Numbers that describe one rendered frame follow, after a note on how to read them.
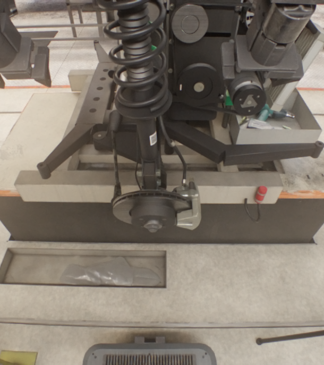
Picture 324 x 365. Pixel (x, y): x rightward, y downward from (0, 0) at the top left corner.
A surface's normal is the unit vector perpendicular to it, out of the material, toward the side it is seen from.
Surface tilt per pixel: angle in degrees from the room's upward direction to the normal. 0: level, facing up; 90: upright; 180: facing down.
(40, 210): 90
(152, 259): 0
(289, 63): 30
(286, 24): 118
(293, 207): 90
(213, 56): 90
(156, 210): 16
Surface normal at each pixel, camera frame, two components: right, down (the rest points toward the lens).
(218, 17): -0.01, 0.75
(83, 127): 0.02, -0.70
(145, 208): -0.34, -0.44
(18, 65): 0.00, -0.20
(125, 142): 0.00, -0.53
